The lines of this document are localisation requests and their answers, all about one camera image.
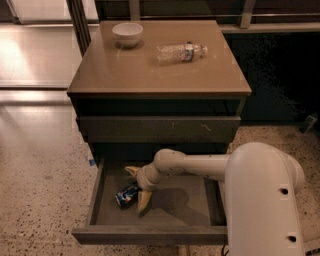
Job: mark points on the closed grey top drawer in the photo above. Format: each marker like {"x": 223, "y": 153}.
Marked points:
{"x": 158, "y": 129}

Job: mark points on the open grey middle drawer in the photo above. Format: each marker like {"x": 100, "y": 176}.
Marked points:
{"x": 184, "y": 210}

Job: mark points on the brown drawer cabinet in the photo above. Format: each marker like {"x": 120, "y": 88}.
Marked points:
{"x": 112, "y": 81}

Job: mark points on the white power strip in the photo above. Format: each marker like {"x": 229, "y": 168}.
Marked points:
{"x": 312, "y": 247}

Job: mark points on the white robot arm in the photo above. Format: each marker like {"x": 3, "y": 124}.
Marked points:
{"x": 260, "y": 183}

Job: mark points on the blue tape piece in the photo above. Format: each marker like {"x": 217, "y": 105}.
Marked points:
{"x": 92, "y": 162}

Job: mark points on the white ceramic bowl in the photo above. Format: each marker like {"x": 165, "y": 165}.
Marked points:
{"x": 127, "y": 34}

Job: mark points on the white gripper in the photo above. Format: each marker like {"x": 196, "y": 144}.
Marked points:
{"x": 144, "y": 180}

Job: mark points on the blue pepsi can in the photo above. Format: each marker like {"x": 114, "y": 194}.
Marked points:
{"x": 127, "y": 196}

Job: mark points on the clear plastic water bottle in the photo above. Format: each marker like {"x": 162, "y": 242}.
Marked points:
{"x": 180, "y": 53}

